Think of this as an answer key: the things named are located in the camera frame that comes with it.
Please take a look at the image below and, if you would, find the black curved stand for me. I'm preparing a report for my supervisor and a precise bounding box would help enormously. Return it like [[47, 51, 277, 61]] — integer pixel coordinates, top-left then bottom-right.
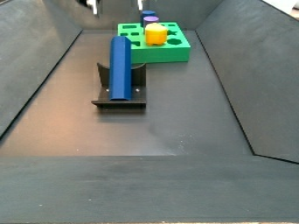
[[90, 63, 145, 108]]

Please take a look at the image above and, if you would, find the dark blue cylinder block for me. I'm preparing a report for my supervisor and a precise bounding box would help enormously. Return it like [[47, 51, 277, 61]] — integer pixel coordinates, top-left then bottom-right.
[[140, 10, 154, 27]]

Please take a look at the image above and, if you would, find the purple cylinder block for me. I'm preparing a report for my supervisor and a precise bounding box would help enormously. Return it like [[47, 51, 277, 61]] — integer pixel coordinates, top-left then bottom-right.
[[144, 16, 158, 25]]

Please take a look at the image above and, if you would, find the green shape sorter board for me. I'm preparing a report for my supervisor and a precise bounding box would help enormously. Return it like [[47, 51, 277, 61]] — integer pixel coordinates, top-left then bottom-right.
[[117, 22, 190, 64]]

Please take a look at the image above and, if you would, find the blue hexagon prism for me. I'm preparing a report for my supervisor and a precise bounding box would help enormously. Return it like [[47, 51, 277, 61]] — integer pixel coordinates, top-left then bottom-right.
[[108, 36, 130, 101]]

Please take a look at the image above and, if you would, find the yellow pentagon block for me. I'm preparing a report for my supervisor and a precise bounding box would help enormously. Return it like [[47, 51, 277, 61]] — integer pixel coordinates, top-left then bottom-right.
[[144, 23, 168, 46]]

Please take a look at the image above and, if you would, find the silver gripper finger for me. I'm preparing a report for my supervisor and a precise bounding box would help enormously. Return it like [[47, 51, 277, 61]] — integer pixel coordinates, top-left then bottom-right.
[[86, 0, 98, 15], [136, 0, 144, 11]]

